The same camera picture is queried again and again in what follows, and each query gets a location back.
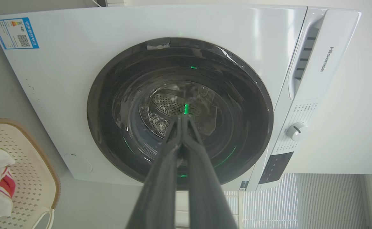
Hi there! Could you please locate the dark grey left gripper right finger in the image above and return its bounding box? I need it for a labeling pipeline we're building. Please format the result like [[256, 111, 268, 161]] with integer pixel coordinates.
[[182, 115, 238, 229]]

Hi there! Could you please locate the dark round washing machine door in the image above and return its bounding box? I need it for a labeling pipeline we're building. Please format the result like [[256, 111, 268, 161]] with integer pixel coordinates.
[[87, 37, 274, 191]]

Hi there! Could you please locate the white Hisense washing machine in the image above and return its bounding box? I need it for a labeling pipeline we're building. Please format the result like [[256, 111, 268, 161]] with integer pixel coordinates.
[[0, 4, 362, 192]]

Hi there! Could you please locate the beige perforated laundry basket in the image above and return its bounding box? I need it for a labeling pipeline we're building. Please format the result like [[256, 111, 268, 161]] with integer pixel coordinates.
[[0, 118, 61, 229]]

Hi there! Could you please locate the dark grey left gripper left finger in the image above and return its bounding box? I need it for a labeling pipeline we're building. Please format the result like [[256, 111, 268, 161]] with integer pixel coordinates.
[[125, 115, 183, 229]]

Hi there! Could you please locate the white washing machine dial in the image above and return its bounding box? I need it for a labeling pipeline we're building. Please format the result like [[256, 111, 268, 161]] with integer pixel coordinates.
[[286, 121, 307, 142]]

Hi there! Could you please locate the blue energy label sticker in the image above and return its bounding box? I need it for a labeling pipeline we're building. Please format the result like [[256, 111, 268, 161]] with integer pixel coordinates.
[[0, 17, 40, 50]]

